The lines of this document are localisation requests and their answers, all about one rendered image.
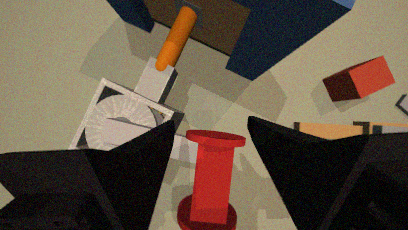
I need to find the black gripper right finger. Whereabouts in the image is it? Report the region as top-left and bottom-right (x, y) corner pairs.
(247, 116), (408, 230)

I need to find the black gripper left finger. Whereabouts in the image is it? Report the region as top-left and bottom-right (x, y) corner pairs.
(0, 120), (175, 230)

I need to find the grey flat bar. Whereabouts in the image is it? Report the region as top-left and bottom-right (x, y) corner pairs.
(395, 94), (408, 116)

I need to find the orange-red box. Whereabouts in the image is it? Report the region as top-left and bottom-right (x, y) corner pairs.
(322, 55), (396, 102)

